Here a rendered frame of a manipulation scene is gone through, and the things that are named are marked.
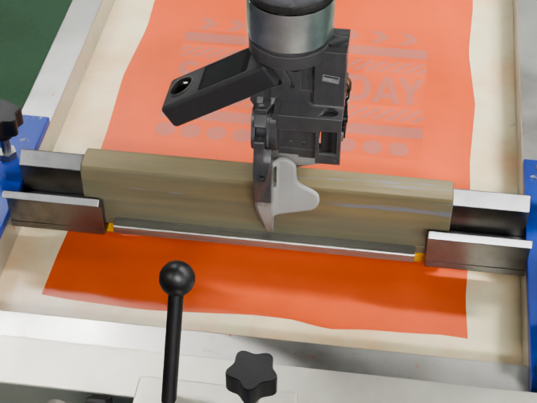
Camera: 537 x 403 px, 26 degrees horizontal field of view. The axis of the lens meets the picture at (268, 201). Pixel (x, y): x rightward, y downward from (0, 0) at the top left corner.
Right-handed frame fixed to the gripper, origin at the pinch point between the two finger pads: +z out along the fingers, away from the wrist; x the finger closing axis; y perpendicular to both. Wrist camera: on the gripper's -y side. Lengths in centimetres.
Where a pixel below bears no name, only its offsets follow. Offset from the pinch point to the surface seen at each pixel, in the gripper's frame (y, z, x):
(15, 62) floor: -86, 102, 149
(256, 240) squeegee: -0.5, 2.4, -3.1
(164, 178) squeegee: -9.6, -3.5, -1.9
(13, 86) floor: -84, 102, 140
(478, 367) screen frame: 21.0, 2.8, -15.5
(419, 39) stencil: 13.7, 6.3, 38.0
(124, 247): -14.3, 6.3, -2.1
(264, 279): 0.5, 6.3, -4.5
